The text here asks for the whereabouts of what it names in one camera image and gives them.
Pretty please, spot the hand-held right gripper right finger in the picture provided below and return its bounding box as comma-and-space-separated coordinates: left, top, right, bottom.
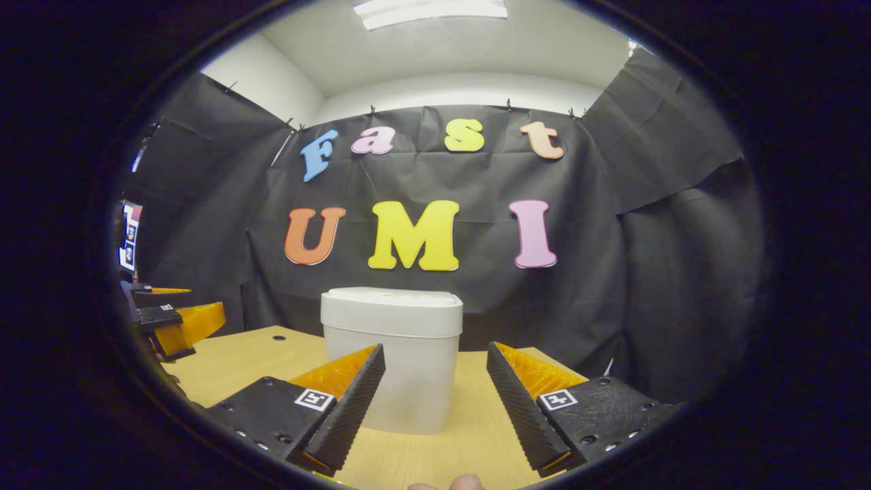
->
486, 341, 678, 478

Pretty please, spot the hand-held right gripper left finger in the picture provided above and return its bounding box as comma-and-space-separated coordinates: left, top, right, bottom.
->
204, 342, 387, 477

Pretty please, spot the white desktop garbage bin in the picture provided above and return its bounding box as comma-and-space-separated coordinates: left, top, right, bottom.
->
321, 287, 465, 436

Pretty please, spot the wooden desktop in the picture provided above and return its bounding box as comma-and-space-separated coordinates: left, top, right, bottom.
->
160, 325, 593, 490

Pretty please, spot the computer monitor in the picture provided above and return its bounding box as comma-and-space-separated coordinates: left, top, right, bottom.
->
119, 199, 144, 274

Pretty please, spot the black backdrop cloth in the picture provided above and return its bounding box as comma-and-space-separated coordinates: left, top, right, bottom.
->
119, 48, 766, 406

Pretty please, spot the long ceiling light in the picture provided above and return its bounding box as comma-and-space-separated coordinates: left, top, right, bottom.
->
352, 0, 509, 31

